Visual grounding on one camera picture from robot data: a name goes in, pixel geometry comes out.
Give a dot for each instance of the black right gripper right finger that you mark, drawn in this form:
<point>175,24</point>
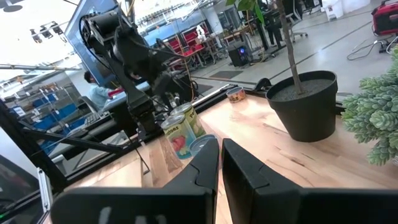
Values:
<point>273,205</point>

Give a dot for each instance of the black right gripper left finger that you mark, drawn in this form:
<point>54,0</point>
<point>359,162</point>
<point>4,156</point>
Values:
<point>174,205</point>

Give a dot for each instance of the peas can green label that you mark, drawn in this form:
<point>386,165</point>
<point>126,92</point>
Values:
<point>194,119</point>

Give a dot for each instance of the tomatoes can blue label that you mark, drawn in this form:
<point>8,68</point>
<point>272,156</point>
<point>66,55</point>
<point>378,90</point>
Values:
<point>178,140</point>

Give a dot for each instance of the short can yellow red label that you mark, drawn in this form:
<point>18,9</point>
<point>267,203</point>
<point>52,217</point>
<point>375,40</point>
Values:
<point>236,96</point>

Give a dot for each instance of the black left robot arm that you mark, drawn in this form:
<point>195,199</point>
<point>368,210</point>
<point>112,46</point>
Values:
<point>136,99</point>

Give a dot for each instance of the red storage rack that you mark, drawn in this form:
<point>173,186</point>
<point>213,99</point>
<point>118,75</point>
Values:
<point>191,37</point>

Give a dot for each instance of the black floor mat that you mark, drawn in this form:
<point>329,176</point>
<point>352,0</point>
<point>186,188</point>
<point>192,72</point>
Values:
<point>226,74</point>

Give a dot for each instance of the person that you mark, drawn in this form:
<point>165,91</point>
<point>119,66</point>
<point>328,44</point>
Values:
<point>98,93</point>

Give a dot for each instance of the black computer tower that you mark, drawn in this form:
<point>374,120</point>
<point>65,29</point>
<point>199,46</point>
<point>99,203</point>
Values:
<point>236,57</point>

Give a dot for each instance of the blue panel board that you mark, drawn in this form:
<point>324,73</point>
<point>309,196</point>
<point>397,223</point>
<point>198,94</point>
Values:
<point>77,37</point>

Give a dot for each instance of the blue storage bin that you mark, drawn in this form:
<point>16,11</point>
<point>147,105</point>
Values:
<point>45,101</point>
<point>66,112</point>

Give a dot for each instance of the black track light fixture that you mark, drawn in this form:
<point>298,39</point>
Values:
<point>46,31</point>

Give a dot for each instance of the green artificial succulent plant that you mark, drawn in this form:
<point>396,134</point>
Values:
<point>379,115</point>

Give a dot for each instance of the black monitor white edge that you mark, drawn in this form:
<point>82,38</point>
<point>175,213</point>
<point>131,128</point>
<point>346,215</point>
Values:
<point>15,183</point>

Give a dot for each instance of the red tool cart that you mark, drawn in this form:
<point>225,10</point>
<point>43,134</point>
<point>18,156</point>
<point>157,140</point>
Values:
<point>385,18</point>

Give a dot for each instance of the black aluminium table frame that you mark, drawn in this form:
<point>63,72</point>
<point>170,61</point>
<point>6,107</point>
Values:
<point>102,163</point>

